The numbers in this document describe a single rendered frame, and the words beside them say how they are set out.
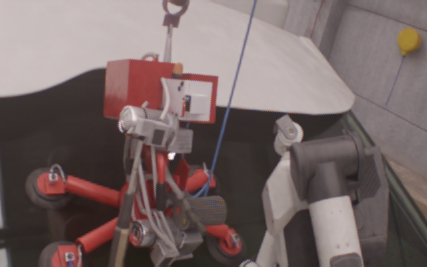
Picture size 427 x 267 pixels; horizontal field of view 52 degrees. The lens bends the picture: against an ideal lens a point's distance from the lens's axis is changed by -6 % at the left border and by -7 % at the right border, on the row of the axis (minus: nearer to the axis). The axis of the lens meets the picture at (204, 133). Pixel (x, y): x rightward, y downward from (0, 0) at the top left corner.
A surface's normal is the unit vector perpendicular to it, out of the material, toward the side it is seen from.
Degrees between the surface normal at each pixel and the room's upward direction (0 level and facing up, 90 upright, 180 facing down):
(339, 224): 54
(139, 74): 70
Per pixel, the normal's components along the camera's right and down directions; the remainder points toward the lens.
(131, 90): 0.54, 0.09
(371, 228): -0.05, -0.30
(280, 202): -0.75, -0.18
